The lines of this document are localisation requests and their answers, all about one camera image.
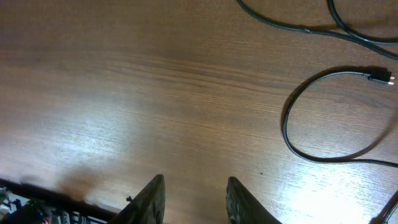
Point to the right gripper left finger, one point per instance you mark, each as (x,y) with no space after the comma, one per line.
(147,207)

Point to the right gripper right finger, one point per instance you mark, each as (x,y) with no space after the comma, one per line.
(243,208)

